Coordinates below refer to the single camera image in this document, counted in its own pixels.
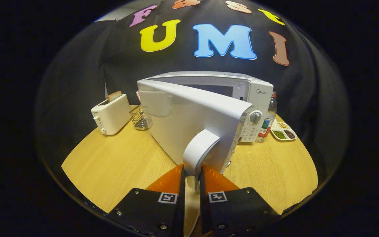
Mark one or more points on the pink striped straw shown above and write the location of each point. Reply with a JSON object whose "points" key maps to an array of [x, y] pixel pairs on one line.
{"points": [[138, 96]]}

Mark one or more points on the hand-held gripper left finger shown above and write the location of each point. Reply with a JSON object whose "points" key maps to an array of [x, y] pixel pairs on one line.
{"points": [[181, 210]]}

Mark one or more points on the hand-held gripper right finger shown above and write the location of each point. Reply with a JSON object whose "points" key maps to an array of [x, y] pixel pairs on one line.
{"points": [[203, 210]]}

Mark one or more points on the brown toast slice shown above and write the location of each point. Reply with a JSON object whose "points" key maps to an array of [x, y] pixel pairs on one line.
{"points": [[113, 96]]}

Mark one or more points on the white divided dish with beans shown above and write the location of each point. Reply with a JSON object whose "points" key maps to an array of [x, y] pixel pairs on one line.
{"points": [[283, 133]]}

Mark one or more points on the white microwave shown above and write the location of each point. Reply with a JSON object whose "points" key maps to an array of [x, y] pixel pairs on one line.
{"points": [[189, 121]]}

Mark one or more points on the clear bottle with red label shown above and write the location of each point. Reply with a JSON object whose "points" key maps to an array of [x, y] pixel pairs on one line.
{"points": [[268, 118]]}

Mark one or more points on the white toaster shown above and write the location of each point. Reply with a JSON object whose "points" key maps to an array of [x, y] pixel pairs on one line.
{"points": [[112, 117]]}

